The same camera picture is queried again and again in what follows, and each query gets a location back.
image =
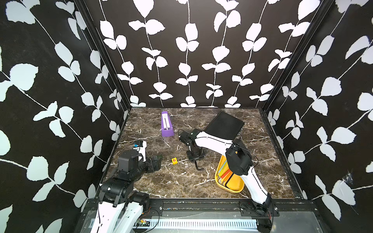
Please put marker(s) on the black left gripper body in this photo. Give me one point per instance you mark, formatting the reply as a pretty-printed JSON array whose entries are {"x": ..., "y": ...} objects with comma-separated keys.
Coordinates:
[{"x": 149, "y": 166}]

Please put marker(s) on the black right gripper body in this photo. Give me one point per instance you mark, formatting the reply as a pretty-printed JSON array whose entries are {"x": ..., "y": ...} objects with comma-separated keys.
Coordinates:
[{"x": 195, "y": 154}]

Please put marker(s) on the orange hex key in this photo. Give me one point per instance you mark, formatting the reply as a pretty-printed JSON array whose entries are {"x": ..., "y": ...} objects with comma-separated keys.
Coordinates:
[{"x": 226, "y": 179}]

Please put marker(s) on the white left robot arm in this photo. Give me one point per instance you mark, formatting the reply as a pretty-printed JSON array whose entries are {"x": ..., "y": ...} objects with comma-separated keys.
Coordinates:
[{"x": 119, "y": 207}]

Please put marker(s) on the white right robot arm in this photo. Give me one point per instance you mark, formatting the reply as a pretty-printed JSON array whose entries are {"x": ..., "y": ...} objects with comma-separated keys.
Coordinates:
[{"x": 239, "y": 161}]

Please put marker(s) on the yellow plastic storage tray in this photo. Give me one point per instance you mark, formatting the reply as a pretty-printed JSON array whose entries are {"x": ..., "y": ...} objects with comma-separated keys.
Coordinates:
[{"x": 235, "y": 183}]

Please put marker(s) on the yellow number six cube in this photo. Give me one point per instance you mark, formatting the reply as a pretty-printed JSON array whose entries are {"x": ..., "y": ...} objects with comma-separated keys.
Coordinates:
[{"x": 174, "y": 161}]

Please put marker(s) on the purple metronome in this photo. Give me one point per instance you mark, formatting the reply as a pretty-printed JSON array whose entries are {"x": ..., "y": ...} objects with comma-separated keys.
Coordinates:
[{"x": 166, "y": 125}]

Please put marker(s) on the black ribbed carrying case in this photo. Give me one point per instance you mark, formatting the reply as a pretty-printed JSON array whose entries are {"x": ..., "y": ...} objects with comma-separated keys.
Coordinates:
[{"x": 224, "y": 126}]

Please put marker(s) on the small green circuit board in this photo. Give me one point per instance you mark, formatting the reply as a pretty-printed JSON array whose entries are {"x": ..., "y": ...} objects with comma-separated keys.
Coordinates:
[{"x": 143, "y": 223}]

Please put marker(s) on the white ribbed strip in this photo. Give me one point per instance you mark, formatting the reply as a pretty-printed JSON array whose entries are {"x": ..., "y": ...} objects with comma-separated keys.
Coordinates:
[{"x": 202, "y": 224}]

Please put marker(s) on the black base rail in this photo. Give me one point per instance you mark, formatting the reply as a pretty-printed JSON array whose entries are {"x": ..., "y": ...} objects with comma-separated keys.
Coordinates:
[{"x": 288, "y": 215}]

